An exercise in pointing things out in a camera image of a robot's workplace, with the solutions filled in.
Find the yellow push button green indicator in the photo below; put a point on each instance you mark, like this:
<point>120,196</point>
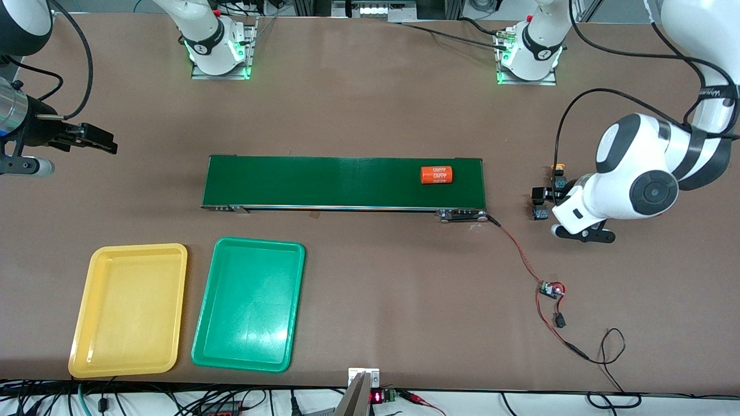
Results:
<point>562,184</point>

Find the red digit display module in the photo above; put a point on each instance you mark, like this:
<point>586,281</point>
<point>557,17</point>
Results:
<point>377,397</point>

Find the green conveyor belt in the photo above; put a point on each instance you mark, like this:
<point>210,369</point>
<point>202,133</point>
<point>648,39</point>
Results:
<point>347,182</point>

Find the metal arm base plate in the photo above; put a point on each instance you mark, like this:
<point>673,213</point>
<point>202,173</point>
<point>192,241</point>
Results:
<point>549,82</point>
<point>252,52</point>

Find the yellow push button red indicator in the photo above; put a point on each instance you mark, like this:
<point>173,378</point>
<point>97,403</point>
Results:
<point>541,214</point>

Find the red clip lead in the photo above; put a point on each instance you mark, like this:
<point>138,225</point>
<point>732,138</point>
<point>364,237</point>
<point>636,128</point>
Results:
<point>413,396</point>

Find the green plastic tray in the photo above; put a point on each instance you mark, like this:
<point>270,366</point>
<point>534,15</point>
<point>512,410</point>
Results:
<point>248,306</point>

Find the grey lit control box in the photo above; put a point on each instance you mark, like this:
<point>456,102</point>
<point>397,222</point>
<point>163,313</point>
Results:
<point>376,10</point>

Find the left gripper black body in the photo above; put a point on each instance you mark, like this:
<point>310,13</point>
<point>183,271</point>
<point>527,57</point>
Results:
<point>559,186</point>

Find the orange cylinder 4680 print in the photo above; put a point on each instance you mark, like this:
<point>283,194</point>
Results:
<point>437,175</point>

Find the small black inline connector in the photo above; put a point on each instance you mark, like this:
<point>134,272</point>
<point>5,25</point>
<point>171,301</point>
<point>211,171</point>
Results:
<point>559,320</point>

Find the metal mount bracket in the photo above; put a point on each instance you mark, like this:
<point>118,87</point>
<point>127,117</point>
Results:
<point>354,404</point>

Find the aluminium frame profile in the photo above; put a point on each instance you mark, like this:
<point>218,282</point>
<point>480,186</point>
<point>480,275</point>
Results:
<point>592,8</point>

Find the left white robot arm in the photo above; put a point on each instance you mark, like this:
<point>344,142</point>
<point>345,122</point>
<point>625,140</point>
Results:
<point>630,144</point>

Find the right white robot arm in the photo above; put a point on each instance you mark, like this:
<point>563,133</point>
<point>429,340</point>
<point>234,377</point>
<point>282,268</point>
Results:
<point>208,40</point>

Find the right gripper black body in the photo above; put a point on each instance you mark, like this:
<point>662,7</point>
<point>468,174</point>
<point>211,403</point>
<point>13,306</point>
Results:
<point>41,130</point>

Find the yellow plastic tray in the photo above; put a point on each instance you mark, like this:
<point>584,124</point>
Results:
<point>127,312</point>

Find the small green circuit board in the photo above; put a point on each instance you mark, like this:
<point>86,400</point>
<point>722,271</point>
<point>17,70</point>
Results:
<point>551,289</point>

